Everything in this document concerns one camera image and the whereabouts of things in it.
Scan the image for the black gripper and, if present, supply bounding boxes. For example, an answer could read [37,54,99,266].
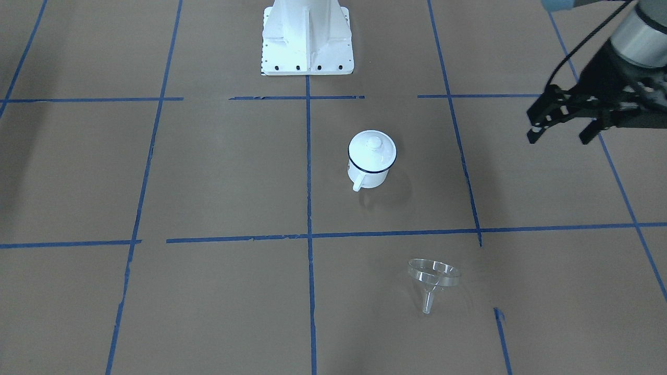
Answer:
[526,41,666,145]

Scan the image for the white enamel mug lid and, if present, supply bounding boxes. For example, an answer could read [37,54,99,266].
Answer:
[348,130,398,173]

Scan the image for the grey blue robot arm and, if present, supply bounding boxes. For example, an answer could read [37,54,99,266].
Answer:
[526,1,666,144]

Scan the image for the clear plastic funnel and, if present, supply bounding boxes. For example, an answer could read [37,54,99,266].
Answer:
[408,258,462,314]

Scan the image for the white enamel mug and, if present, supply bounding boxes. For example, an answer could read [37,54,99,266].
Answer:
[347,130,398,192]

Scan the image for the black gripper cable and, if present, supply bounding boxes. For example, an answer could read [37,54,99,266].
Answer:
[545,0,639,92]

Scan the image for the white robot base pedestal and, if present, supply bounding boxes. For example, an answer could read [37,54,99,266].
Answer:
[261,1,354,76]

